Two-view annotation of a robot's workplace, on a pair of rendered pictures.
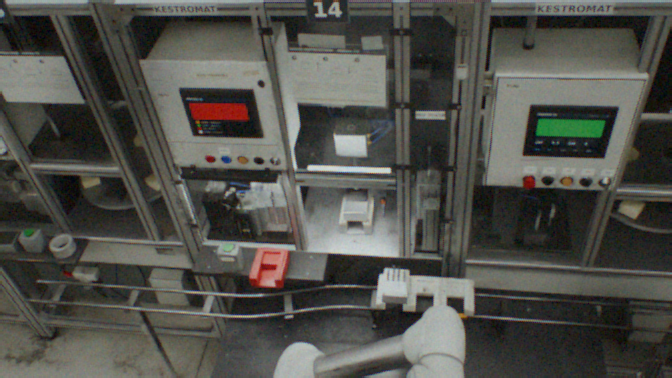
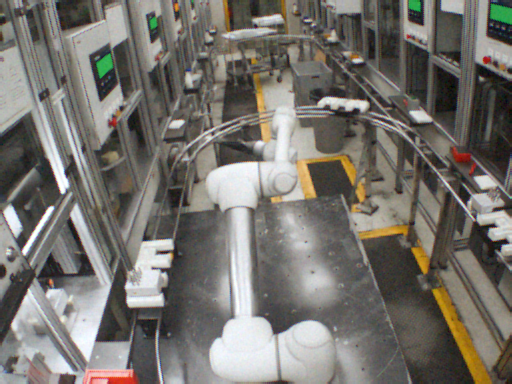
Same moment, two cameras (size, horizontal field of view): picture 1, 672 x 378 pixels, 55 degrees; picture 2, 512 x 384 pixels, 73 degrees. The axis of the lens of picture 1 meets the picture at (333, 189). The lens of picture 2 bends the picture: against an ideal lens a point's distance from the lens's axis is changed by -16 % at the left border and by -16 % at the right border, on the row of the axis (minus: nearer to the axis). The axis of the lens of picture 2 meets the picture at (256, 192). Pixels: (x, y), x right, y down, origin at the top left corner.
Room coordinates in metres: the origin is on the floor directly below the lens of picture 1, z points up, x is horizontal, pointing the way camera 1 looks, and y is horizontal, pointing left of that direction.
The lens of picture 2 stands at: (1.23, 0.97, 1.92)
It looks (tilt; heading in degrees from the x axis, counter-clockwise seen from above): 32 degrees down; 258
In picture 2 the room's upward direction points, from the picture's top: 7 degrees counter-clockwise
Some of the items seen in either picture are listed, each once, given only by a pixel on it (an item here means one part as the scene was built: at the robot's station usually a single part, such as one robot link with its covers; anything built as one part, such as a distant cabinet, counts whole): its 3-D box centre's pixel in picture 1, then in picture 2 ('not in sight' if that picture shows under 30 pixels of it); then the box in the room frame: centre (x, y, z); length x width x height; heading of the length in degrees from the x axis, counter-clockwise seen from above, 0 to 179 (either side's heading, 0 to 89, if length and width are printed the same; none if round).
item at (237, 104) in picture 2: not in sight; (243, 102); (0.10, -4.48, 0.01); 5.85 x 0.59 x 0.01; 77
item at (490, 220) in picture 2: not in sight; (496, 229); (-0.03, 0.04, 0.84); 0.37 x 0.14 x 0.10; 77
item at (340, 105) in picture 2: not in sight; (343, 107); (-0.05, -1.58, 0.84); 0.37 x 0.14 x 0.10; 135
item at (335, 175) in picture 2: not in sight; (331, 182); (-0.07, -1.91, 0.01); 1.00 x 0.55 x 0.01; 77
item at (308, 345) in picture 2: not in sight; (308, 352); (0.98, 0.27, 0.85); 0.18 x 0.16 x 0.22; 165
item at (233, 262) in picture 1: (231, 256); not in sight; (1.65, 0.44, 0.97); 0.08 x 0.08 x 0.12; 77
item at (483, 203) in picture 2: not in sight; (488, 199); (-0.05, -0.07, 0.92); 0.13 x 0.10 x 0.09; 167
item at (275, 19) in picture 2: not in sight; (271, 39); (-1.01, -6.50, 0.48); 0.84 x 0.58 x 0.97; 85
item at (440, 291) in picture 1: (425, 298); (153, 275); (1.43, -0.30, 0.84); 0.36 x 0.14 x 0.10; 77
